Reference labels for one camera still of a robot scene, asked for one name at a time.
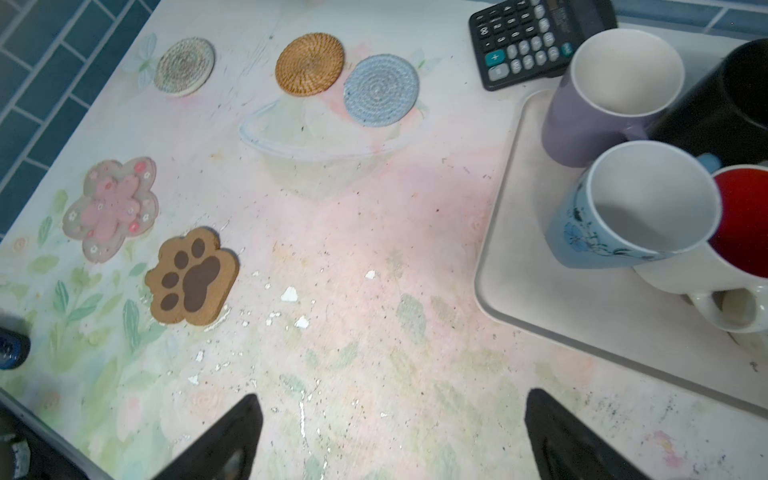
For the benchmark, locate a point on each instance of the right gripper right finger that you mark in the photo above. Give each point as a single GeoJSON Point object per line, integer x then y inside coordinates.
{"type": "Point", "coordinates": [565, 448]}

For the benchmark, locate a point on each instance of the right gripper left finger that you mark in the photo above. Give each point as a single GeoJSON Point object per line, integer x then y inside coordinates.
{"type": "Point", "coordinates": [226, 450]}

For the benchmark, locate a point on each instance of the brown paw print coaster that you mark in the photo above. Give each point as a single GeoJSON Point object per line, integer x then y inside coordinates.
{"type": "Point", "coordinates": [192, 279]}

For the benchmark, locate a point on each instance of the pink flower coaster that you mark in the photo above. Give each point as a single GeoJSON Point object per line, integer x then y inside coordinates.
{"type": "Point", "coordinates": [117, 203]}

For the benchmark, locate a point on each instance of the pale woven round coaster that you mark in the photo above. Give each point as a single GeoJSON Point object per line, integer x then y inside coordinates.
{"type": "Point", "coordinates": [185, 67]}

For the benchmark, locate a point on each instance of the blue woven round coaster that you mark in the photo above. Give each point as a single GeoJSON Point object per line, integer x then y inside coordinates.
{"type": "Point", "coordinates": [381, 90]}

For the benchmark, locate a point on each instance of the tan rattan round coaster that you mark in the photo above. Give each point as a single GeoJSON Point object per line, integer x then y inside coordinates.
{"type": "Point", "coordinates": [310, 64]}

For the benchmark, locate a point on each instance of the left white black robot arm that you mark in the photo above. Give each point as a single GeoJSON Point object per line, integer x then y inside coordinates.
{"type": "Point", "coordinates": [32, 450]}

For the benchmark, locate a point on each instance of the beige rectangular tray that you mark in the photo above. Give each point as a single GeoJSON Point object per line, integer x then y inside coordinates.
{"type": "Point", "coordinates": [612, 314]}

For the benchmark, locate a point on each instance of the white mug red inside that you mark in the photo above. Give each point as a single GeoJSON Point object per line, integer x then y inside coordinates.
{"type": "Point", "coordinates": [726, 277]}

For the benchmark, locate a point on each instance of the light blue floral mug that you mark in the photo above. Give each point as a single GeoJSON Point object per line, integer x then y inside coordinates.
{"type": "Point", "coordinates": [640, 201]}

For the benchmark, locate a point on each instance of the lilac mug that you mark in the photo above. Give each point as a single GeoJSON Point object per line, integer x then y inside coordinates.
{"type": "Point", "coordinates": [617, 84]}

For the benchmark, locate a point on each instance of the black mug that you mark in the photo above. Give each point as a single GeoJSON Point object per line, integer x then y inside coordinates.
{"type": "Point", "coordinates": [724, 114]}

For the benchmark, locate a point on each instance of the black desk calculator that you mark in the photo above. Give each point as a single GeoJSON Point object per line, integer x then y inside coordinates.
{"type": "Point", "coordinates": [521, 40]}

